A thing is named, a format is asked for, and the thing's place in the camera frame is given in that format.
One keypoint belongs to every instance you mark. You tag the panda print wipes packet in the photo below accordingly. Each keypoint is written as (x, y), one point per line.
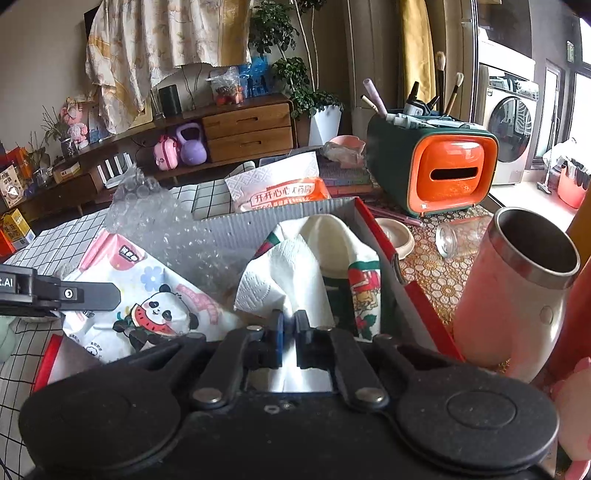
(152, 295)

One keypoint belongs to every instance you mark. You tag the black bottle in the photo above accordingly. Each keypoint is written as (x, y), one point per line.
(414, 100)

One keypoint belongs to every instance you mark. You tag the floral cover cloth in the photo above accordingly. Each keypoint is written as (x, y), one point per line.
(152, 37)

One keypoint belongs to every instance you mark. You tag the pale green round object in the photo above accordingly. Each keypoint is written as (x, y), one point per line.
(5, 339)

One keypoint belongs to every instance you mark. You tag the white plant pot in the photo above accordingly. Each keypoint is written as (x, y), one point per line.
(325, 127)

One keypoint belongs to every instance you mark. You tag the white grid pattern blanket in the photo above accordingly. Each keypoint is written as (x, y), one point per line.
(46, 244)

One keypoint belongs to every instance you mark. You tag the green potted tree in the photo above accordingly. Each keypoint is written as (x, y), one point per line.
(295, 78)

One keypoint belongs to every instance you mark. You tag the white printed cloth bag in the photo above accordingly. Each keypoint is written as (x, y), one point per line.
(332, 240)

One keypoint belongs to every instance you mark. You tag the wooden media cabinet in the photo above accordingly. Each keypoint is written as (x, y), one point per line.
(249, 122)

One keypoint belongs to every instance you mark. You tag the yellow carton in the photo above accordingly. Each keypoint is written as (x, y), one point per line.
(16, 228)

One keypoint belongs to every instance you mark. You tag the green and orange organizer box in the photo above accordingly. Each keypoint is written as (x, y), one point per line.
(452, 175)

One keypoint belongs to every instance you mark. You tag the pink toy backpack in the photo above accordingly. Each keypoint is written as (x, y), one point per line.
(166, 154)

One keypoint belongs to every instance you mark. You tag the white paper tissue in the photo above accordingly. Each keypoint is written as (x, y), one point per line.
(277, 286)

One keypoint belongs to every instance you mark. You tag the pink tube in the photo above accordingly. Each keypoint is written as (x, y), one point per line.
(375, 97)

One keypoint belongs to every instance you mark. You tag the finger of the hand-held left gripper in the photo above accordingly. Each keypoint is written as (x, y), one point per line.
(90, 295)

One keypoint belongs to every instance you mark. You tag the purple kettlebell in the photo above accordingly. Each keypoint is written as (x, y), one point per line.
(191, 147)

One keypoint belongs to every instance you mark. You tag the crumpled clear plastic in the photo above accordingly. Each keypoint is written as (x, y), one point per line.
(341, 154)

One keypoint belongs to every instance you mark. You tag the red bucket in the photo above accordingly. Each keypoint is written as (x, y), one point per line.
(572, 189)

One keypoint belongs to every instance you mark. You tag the clear glass jar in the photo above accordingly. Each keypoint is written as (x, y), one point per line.
(461, 237)

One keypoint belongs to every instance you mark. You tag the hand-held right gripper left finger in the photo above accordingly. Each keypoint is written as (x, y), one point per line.
(277, 331)

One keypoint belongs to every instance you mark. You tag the yellow curtain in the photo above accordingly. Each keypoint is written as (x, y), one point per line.
(415, 50)

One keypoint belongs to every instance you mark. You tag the printed snack box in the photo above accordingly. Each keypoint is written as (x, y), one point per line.
(11, 184)

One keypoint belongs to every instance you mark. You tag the white and pink bowl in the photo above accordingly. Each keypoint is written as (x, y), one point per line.
(395, 237)

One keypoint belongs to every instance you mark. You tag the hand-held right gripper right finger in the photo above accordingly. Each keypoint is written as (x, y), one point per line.
(302, 331)

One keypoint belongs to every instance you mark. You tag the white router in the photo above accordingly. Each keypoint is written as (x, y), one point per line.
(115, 173)

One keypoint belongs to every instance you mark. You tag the clear bubble wrap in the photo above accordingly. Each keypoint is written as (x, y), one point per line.
(152, 217)

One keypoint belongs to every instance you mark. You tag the black cylinder speaker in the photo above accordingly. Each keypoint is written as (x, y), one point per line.
(170, 100)

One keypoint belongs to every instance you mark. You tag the white washing machine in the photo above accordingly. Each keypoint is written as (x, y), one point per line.
(508, 124)

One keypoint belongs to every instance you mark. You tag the clear bag with red items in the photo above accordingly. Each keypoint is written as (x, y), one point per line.
(226, 87)

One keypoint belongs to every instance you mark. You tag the red cardboard box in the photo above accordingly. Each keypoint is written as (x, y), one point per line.
(418, 302)

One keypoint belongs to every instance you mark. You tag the blue packaging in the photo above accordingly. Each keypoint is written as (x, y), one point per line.
(254, 76)

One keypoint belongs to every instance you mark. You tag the gold floral tablecloth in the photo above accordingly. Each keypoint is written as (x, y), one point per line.
(434, 281)

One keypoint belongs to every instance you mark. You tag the white bristle brush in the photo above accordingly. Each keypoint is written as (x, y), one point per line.
(439, 78)
(454, 92)

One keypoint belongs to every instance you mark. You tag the pink plush doll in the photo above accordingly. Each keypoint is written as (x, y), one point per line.
(76, 122)

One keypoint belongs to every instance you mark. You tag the pink steel tumbler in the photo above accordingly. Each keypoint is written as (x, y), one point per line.
(498, 314)

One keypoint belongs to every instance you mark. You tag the pink stick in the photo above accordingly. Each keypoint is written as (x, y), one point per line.
(392, 215)

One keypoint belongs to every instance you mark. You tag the vase with twigs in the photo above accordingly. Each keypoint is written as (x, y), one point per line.
(60, 136)

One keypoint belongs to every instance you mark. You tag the orange and white packet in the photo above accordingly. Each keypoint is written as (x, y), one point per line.
(277, 184)

